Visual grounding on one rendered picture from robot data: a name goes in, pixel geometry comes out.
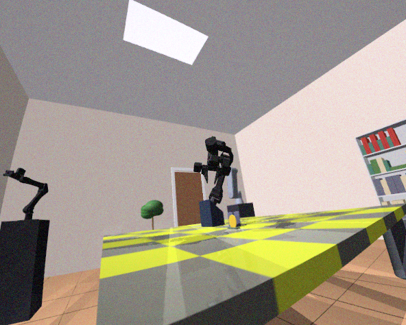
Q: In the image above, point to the gold coin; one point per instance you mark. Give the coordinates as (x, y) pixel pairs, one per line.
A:
(232, 221)

